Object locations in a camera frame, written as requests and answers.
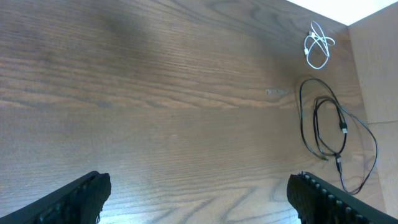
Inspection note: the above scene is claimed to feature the black USB cable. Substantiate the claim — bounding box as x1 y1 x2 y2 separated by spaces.
312 96 348 158
299 78 379 196

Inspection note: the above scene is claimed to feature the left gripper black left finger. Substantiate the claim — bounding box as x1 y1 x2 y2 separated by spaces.
1 171 111 224

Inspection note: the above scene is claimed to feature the white USB cable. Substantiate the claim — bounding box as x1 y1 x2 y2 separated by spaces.
303 20 336 70

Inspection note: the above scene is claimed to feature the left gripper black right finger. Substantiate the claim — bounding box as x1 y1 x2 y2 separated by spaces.
287 172 397 224

